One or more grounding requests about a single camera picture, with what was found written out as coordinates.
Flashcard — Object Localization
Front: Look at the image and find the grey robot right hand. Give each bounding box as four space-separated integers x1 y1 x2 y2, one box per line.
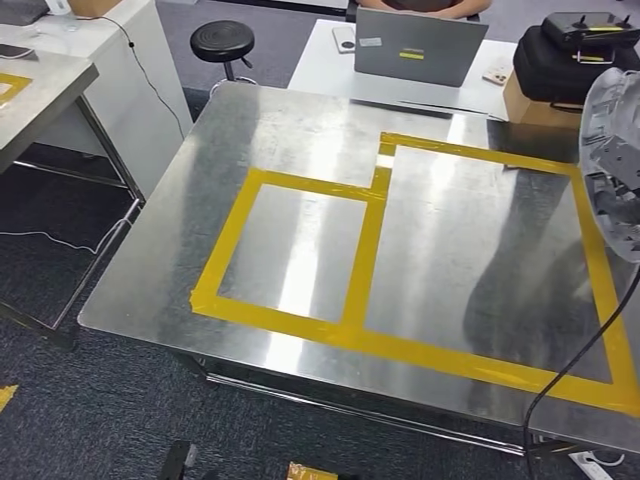
580 66 640 263

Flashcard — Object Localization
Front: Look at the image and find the cardboard box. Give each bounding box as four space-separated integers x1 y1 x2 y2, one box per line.
67 0 124 18
502 69 583 130

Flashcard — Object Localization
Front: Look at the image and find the black bag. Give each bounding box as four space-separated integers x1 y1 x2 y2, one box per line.
513 25 640 106

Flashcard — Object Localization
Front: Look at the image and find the beige phone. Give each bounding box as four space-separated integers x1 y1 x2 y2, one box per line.
482 62 513 87

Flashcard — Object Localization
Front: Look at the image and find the person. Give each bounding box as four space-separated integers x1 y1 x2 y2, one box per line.
357 0 494 21

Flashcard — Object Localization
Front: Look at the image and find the white power adapter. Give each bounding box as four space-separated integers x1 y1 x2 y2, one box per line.
568 450 626 480

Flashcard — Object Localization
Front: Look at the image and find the white phone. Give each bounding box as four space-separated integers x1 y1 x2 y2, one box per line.
332 26 356 54

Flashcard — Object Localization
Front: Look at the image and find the black round stool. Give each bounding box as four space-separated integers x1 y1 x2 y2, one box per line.
189 19 258 91

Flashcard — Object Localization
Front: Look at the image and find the white cabinet desk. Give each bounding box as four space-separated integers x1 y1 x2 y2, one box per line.
0 0 193 200

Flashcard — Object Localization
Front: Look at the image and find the dark grey laptop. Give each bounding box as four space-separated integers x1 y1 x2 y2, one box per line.
0 0 51 26

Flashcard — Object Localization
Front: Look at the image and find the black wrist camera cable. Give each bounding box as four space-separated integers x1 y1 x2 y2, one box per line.
522 264 640 480

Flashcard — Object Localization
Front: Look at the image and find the black hanging cable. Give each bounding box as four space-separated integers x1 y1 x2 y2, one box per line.
75 14 186 140

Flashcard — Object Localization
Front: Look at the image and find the white floor cable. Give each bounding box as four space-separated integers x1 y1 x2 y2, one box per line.
0 218 134 256

